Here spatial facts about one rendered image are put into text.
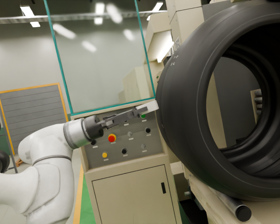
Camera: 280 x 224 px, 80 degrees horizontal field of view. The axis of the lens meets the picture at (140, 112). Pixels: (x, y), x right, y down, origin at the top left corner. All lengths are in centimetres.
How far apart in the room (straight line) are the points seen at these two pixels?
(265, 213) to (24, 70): 1013
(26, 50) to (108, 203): 973
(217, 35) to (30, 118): 970
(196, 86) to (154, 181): 83
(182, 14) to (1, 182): 90
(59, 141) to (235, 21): 57
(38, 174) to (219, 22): 59
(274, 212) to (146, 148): 69
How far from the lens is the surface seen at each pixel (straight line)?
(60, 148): 54
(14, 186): 47
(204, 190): 79
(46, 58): 1017
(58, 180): 49
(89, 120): 53
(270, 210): 82
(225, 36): 51
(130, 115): 50
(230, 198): 64
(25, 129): 1002
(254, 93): 117
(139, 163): 111
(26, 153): 59
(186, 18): 94
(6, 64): 1054
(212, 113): 90
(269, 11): 59
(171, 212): 129
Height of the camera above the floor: 127
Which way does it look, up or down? 4 degrees down
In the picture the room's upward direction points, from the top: 12 degrees counter-clockwise
